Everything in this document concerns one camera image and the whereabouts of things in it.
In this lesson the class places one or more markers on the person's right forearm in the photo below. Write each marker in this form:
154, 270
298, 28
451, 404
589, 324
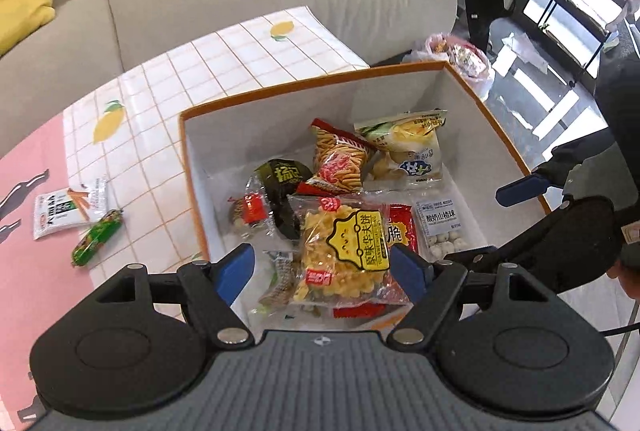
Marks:
620, 111

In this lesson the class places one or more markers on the white and green bread packet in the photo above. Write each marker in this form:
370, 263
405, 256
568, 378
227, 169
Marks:
405, 151

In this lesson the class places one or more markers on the dark chocolate snack packet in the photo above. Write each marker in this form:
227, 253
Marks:
280, 191

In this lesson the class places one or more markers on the black metal rack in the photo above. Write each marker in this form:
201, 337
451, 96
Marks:
595, 56

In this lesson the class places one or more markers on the red stick snack packet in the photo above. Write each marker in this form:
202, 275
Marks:
335, 161

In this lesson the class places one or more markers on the white ball candy packet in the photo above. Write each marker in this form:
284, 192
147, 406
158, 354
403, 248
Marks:
442, 221

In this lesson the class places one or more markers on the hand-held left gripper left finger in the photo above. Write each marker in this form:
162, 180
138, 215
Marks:
237, 271

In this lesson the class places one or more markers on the yellow waffle cookie packet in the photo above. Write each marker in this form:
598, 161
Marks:
345, 251

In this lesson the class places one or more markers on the green sausage packet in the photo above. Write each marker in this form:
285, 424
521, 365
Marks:
97, 238

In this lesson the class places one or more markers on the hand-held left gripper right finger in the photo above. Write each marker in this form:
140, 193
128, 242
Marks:
407, 268

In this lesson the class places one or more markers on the plastic bag of snacks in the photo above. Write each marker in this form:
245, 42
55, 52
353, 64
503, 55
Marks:
460, 58

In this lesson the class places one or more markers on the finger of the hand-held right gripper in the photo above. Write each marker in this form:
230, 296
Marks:
522, 190
477, 258

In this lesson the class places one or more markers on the brown snack in clear wrapper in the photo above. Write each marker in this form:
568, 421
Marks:
282, 281

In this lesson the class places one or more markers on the small white and green packet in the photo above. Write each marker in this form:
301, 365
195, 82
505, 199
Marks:
60, 213

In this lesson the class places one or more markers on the white orange-rimmed storage box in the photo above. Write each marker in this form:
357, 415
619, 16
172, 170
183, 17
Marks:
320, 106

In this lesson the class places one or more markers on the white paper sheet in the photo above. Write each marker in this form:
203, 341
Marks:
525, 51

